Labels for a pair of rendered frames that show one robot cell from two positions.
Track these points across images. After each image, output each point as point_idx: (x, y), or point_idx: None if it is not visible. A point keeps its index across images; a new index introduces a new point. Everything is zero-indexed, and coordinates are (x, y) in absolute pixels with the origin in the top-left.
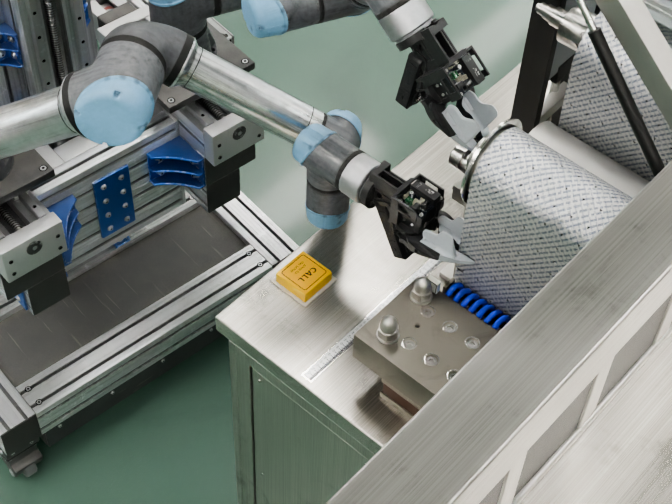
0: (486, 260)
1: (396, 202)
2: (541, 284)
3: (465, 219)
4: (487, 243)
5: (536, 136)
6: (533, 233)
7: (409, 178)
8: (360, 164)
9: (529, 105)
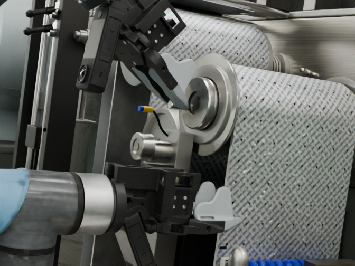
0: (253, 205)
1: (174, 176)
2: (308, 188)
3: (231, 162)
4: (255, 178)
5: (174, 110)
6: (301, 125)
7: (145, 164)
8: (91, 174)
9: (61, 167)
